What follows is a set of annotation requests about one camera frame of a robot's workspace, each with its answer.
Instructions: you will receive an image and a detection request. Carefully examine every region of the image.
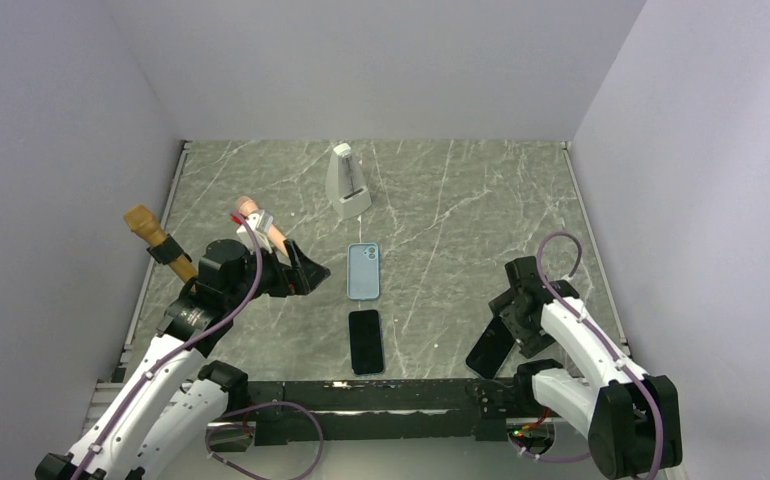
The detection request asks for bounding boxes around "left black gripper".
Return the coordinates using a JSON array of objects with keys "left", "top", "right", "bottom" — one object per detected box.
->
[{"left": 226, "top": 238, "right": 329, "bottom": 309}]

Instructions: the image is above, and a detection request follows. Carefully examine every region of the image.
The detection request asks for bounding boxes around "black phone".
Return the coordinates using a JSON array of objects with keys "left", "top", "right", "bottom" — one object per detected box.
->
[
  {"left": 348, "top": 309, "right": 385, "bottom": 376},
  {"left": 465, "top": 316, "right": 515, "bottom": 380}
]

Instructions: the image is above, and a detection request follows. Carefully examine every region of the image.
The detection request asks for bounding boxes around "light blue phone case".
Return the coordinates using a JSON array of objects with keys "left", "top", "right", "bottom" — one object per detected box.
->
[{"left": 347, "top": 243, "right": 380, "bottom": 301}]

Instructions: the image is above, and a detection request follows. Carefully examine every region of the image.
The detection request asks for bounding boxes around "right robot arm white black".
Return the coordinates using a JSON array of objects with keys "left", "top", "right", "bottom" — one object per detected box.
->
[{"left": 467, "top": 256, "right": 683, "bottom": 479}]

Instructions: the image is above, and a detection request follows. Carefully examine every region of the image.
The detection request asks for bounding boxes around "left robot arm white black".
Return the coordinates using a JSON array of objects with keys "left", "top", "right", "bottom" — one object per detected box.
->
[{"left": 34, "top": 239, "right": 331, "bottom": 479}]

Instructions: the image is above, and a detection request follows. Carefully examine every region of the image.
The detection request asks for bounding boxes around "pink cylinder stick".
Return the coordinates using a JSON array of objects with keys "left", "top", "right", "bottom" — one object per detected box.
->
[{"left": 236, "top": 196, "right": 288, "bottom": 256}]

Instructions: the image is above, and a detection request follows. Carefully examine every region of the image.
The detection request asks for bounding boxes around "grey metronome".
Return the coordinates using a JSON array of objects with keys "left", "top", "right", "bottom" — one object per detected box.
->
[{"left": 325, "top": 143, "right": 372, "bottom": 220}]

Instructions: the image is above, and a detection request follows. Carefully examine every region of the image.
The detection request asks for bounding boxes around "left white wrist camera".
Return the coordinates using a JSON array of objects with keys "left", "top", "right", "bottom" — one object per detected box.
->
[{"left": 231, "top": 209, "right": 273, "bottom": 251}]

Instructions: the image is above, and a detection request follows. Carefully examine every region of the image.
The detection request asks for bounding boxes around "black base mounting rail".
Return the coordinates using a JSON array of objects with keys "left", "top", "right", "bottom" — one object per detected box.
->
[{"left": 182, "top": 377, "right": 578, "bottom": 446}]

